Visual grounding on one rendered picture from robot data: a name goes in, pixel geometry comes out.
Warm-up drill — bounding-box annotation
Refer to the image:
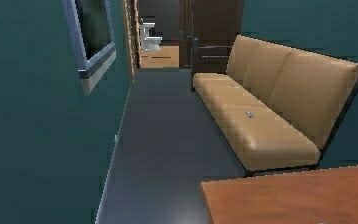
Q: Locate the dark brown room door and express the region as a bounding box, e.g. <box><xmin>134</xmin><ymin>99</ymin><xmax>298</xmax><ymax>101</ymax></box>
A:
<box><xmin>178</xmin><ymin>0</ymin><xmax>194</xmax><ymax>70</ymax></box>

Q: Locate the white toilet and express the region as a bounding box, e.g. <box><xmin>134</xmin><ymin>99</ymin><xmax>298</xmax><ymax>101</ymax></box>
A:
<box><xmin>139</xmin><ymin>18</ymin><xmax>163</xmax><ymax>53</ymax></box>

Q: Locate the dark brown wooden cabinet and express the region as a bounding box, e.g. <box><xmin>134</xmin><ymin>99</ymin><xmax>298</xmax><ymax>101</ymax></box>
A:
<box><xmin>190</xmin><ymin>0</ymin><xmax>246</xmax><ymax>76</ymax></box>

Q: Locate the grey framed window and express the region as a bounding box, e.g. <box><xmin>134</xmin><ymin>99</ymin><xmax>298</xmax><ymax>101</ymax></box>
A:
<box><xmin>61</xmin><ymin>0</ymin><xmax>118</xmax><ymax>97</ymax></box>

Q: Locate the brown wooden table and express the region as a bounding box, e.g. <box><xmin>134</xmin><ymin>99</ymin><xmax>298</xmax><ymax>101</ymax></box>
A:
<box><xmin>200</xmin><ymin>163</ymin><xmax>358</xmax><ymax>224</ymax></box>

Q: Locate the tan sofa with black frame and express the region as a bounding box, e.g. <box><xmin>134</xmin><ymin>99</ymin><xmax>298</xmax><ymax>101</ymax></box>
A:
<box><xmin>190</xmin><ymin>34</ymin><xmax>358</xmax><ymax>178</ymax></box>

